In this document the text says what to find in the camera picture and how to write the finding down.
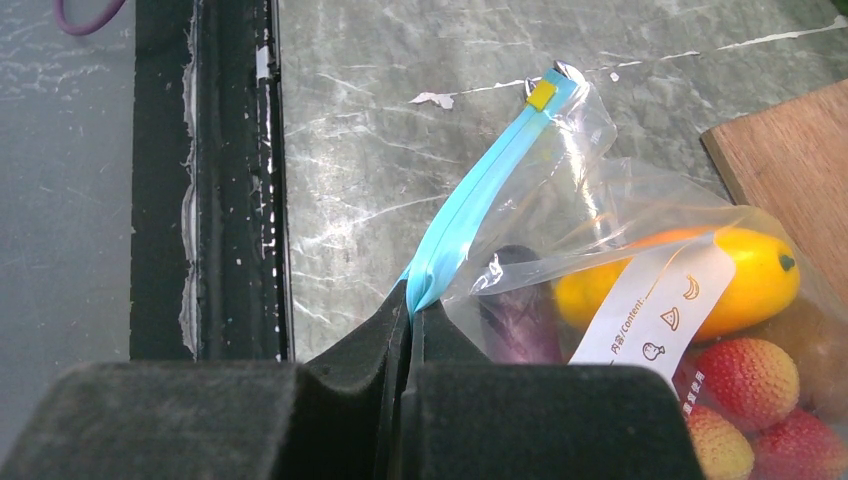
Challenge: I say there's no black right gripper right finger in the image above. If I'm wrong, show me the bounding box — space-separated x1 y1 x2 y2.
397 305 702 479

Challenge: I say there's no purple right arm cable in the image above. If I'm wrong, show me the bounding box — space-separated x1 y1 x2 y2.
52 0 127 37

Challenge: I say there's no purple fake eggplant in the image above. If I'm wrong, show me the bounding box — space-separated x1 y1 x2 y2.
478 282 564 364

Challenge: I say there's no wooden board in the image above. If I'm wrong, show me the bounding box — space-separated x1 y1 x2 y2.
701 81 847 299

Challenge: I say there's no chrome combination wrench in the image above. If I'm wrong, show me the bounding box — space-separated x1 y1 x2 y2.
523 60 586 103

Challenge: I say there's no red fake lychee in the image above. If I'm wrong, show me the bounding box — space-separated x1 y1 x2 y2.
686 406 755 480
695 338 800 432

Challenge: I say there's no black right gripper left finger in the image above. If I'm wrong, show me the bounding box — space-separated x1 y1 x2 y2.
1 284 410 479

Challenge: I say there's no clear zip top bag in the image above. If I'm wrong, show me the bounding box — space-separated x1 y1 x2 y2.
401 81 847 479

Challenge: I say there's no orange fake fruit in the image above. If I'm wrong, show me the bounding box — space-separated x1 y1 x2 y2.
554 226 801 342

